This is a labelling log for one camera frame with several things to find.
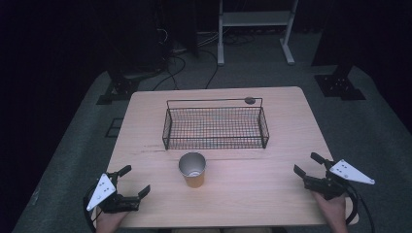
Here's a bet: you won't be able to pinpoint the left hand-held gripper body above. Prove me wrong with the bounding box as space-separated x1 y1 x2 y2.
86 173 142 215

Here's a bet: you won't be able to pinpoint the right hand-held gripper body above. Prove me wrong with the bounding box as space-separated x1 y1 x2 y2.
303 158 376 201

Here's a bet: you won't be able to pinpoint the metal cup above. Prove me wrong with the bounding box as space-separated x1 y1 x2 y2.
178 151 207 189

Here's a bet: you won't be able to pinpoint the black wire basket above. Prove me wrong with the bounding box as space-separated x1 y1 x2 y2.
161 97 270 151

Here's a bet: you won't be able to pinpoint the person's left hand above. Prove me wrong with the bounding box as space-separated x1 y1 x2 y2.
94 207 129 233

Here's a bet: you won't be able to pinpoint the person's right hand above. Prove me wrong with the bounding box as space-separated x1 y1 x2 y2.
311 191 350 233

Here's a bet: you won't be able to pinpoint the dark floor hatch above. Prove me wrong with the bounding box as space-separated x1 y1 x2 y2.
104 117 124 139

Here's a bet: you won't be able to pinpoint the black stand base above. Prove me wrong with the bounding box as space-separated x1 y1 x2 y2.
96 62 141 106
313 62 367 102

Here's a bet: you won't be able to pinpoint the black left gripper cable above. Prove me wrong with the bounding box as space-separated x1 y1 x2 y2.
83 183 100 233

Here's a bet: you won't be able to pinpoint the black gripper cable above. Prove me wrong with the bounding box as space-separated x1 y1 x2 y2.
343 182 376 233
83 183 100 233

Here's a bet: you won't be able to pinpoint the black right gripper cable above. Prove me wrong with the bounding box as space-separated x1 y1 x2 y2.
343 182 376 233

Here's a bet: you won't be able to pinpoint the black floor cables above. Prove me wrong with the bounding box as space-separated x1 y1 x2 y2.
151 28 257 91

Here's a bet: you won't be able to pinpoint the white metal stand frame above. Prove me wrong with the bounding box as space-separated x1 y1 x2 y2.
217 0 299 67

